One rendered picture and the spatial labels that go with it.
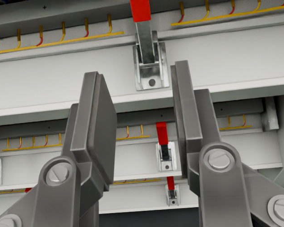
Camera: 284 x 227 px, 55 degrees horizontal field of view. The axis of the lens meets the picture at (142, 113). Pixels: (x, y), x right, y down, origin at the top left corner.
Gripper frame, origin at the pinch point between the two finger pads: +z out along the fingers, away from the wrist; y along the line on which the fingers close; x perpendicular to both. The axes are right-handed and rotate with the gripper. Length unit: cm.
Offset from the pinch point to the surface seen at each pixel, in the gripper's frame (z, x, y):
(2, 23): 14.1, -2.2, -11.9
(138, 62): 9.9, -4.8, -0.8
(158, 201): 15.4, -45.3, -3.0
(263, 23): 13.0, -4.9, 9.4
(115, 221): 16, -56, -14
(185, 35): 13.0, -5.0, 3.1
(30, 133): 17.0, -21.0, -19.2
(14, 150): 16.5, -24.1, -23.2
